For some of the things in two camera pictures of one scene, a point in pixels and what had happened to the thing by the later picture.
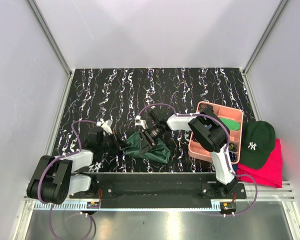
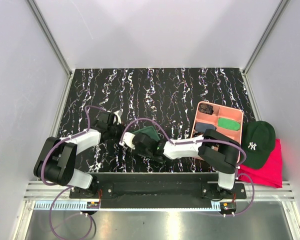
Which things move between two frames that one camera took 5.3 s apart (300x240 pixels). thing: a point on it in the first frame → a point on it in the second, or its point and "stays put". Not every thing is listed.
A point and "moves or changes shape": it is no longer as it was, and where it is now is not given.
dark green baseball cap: x=258 y=139 stays put
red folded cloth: x=270 y=174 stays put
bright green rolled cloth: x=233 y=125 stays put
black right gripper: x=147 y=141 → x=138 y=152
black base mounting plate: x=157 y=190 stays put
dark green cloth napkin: x=159 y=152 moves or changes shape
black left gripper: x=118 y=143 → x=121 y=127
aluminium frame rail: x=50 y=37 stays put
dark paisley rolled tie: x=204 y=106 stays put
